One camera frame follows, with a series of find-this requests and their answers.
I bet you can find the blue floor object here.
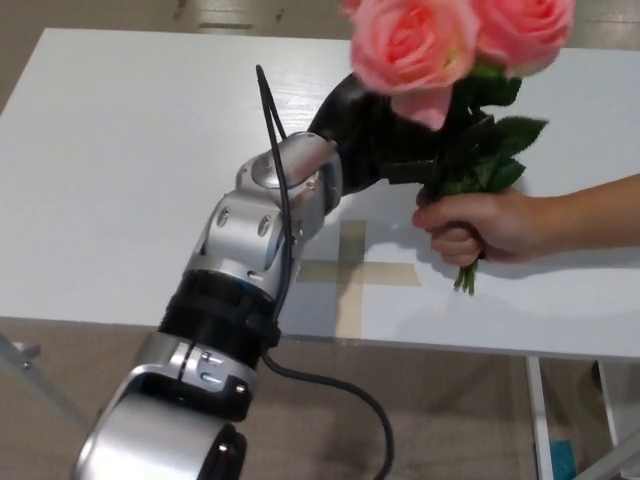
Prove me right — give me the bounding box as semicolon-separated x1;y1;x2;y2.
549;439;574;480

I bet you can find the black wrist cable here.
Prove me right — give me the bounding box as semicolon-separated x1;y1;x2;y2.
254;63;394;480

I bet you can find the white table leg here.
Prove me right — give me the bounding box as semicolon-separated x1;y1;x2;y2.
594;359;622;452
525;355;557;480

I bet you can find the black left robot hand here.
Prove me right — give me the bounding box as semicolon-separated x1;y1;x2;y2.
308;72;502;197

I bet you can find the bare human forearm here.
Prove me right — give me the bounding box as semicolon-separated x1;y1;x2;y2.
534;172;640;262

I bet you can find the short beige tape strip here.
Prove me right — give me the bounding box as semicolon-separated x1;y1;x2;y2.
298;260;422;290

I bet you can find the grey metal stand frame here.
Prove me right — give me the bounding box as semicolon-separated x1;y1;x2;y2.
582;434;640;480
0;332;94;437

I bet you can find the bare human hand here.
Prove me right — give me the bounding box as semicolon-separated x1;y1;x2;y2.
412;192;542;269

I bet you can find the pink rose bouquet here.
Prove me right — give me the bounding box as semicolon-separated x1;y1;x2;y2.
341;0;576;296

